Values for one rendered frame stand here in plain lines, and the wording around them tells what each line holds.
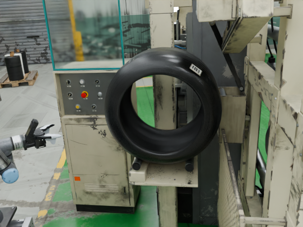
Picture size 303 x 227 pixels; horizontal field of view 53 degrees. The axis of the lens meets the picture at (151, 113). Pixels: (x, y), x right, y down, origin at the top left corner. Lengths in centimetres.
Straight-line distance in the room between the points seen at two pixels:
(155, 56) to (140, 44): 914
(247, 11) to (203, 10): 17
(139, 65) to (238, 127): 73
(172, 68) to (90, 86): 108
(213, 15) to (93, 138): 160
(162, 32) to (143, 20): 875
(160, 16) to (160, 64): 42
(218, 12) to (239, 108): 79
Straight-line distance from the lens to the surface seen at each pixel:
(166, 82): 182
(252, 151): 194
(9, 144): 175
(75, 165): 263
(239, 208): 119
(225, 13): 114
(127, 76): 145
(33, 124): 173
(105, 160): 252
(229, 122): 183
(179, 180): 168
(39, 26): 1086
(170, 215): 226
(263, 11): 106
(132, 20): 1050
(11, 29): 1112
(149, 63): 142
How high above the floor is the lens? 171
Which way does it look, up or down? 20 degrees down
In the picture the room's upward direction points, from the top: 3 degrees counter-clockwise
